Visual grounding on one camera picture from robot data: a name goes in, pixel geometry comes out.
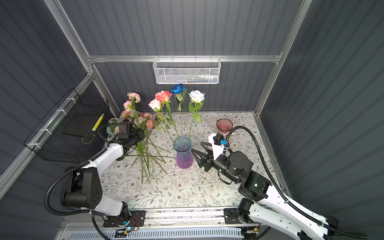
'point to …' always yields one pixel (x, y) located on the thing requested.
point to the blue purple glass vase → (182, 145)
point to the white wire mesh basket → (187, 70)
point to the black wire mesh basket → (75, 131)
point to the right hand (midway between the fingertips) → (198, 148)
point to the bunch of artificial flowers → (148, 153)
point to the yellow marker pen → (97, 124)
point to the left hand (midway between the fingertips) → (142, 132)
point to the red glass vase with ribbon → (224, 126)
